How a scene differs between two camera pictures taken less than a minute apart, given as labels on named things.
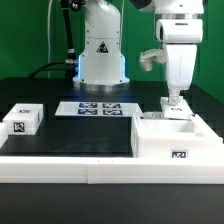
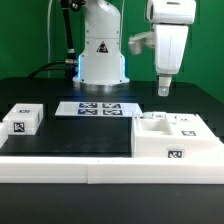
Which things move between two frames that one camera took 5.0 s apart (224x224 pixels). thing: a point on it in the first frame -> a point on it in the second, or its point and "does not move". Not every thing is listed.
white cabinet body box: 175,138 does not move
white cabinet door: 181,111 -> 187,125
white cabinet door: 153,115 does not move
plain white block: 110,170 does not move
